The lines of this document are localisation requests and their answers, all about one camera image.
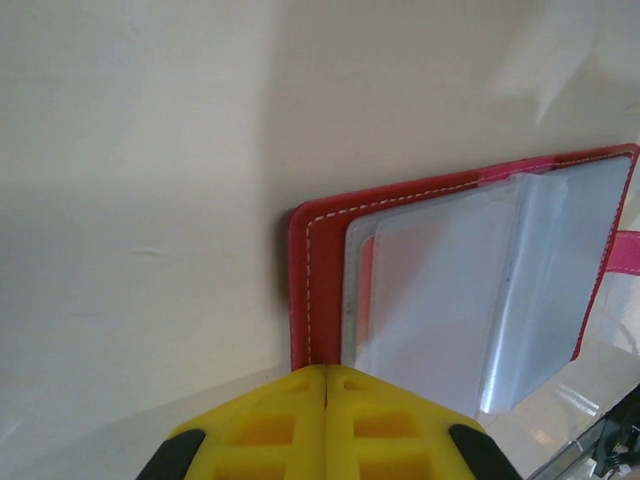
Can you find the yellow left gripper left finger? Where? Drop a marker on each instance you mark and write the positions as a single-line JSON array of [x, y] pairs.
[[305, 415]]

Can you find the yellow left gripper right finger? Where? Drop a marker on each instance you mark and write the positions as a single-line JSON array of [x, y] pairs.
[[345, 415]]

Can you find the red card holder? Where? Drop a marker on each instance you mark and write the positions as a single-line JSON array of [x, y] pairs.
[[325, 280]]

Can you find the orange credit card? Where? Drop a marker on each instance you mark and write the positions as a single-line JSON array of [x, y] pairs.
[[366, 290]]

